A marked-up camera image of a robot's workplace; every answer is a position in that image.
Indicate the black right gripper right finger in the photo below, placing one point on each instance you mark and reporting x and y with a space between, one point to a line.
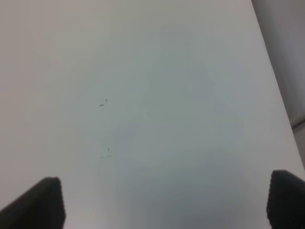
286 201

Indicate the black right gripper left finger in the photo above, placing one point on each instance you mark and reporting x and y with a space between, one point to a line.
40 207

